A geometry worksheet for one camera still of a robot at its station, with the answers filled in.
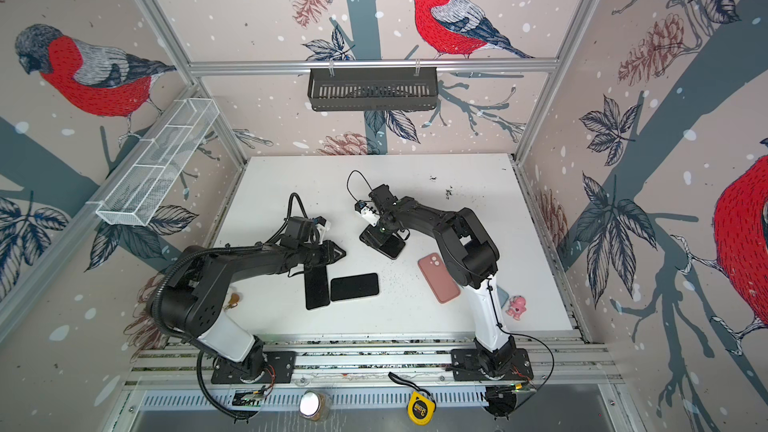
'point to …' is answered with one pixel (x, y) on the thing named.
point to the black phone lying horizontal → (354, 286)
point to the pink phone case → (442, 283)
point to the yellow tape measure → (421, 406)
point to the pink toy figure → (517, 306)
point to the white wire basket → (148, 181)
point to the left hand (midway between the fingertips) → (342, 254)
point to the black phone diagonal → (382, 241)
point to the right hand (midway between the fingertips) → (375, 237)
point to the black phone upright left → (316, 286)
